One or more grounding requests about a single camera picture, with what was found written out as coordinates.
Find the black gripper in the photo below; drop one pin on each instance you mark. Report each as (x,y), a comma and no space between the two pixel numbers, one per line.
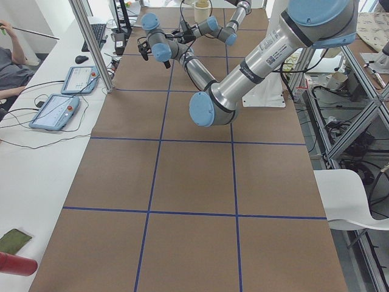
(143,48)
(183,38)

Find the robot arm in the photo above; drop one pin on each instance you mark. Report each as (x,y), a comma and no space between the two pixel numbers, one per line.
(316,24)
(207,25)

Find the black keyboard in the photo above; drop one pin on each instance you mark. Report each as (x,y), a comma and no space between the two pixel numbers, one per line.
(98,31)

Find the black computer mouse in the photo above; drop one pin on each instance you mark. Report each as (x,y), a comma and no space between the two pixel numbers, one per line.
(81,59)

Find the upper blue teach pendant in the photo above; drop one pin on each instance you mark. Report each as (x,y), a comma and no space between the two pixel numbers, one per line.
(80,80)

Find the blue teach pendant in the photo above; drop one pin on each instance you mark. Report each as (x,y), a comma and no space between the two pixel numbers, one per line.
(80,80)
(55,112)

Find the lower blue teach pendant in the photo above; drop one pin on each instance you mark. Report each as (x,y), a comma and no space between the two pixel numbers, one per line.
(55,112)

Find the seated person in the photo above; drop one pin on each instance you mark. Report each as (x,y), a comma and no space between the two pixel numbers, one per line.
(14,74)

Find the white chair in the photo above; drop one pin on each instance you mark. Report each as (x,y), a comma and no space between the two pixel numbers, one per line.
(345,201)

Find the green cloth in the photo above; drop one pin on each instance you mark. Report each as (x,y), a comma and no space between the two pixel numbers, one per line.
(13,241)

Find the red cylinder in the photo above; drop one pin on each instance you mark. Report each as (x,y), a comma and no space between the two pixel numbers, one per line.
(13,264)

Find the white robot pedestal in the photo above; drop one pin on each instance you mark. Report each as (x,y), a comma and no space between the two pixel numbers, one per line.
(273,91)

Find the aluminium frame post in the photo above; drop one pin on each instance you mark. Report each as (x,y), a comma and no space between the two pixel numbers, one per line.
(84,25)

